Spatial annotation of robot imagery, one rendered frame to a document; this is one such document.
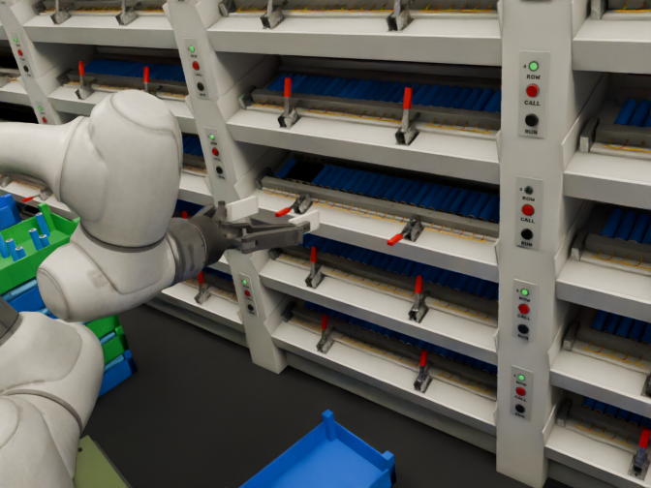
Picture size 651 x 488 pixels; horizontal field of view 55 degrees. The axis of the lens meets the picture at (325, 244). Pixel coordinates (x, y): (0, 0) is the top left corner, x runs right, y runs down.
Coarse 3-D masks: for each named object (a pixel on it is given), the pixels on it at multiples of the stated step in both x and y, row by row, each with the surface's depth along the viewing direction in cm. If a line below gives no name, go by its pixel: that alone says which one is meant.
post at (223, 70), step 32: (192, 0) 120; (192, 32) 124; (224, 64) 127; (256, 64) 134; (192, 96) 133; (224, 128) 132; (256, 160) 141; (224, 192) 142; (256, 224) 145; (256, 288) 152; (256, 320) 159; (256, 352) 167
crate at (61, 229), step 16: (48, 208) 162; (16, 224) 158; (32, 224) 161; (48, 224) 163; (64, 224) 159; (16, 240) 159; (64, 240) 147; (0, 256) 155; (32, 256) 142; (0, 272) 138; (16, 272) 141; (32, 272) 144; (0, 288) 139
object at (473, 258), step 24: (264, 168) 142; (240, 192) 139; (480, 192) 120; (264, 216) 138; (288, 216) 133; (336, 216) 127; (360, 216) 125; (360, 240) 124; (384, 240) 119; (432, 240) 114; (456, 240) 112; (432, 264) 116; (456, 264) 112; (480, 264) 108
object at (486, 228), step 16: (288, 192) 137; (304, 192) 133; (320, 192) 130; (336, 192) 129; (336, 208) 127; (368, 208) 124; (384, 208) 121; (400, 208) 119; (416, 208) 118; (432, 224) 116; (448, 224) 114; (464, 224) 111; (480, 224) 110; (496, 224) 109; (480, 240) 109
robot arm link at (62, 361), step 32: (0, 320) 103; (32, 320) 107; (0, 352) 102; (32, 352) 103; (64, 352) 108; (96, 352) 115; (0, 384) 102; (32, 384) 103; (64, 384) 105; (96, 384) 112
